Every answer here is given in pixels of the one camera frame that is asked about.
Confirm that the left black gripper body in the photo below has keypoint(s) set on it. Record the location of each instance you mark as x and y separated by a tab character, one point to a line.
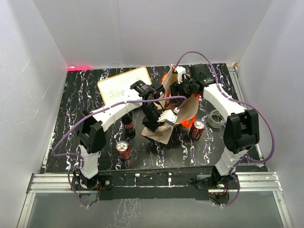
151	114

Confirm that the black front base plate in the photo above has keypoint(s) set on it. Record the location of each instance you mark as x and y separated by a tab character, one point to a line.
198	183

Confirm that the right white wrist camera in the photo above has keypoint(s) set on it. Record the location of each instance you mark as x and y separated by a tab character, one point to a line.
181	74

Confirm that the beige canvas bag orange handles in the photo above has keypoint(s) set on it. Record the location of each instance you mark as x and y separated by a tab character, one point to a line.
175	111

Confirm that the dark cola glass bottle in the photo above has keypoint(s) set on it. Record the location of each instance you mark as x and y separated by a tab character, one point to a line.
129	126

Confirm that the small whiteboard wooden frame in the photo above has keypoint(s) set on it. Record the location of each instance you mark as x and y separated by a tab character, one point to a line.
113	87

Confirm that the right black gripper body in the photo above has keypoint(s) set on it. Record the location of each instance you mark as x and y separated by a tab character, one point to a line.
185	88

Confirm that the red can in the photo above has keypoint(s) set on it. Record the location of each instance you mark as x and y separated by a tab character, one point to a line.
197	129
123	150
167	101

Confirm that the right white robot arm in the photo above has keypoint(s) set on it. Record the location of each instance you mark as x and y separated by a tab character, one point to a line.
241	125

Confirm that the grey tape roll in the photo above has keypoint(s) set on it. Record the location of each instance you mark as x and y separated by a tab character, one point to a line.
215	119

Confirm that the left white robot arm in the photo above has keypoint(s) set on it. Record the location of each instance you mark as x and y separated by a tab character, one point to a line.
91	132

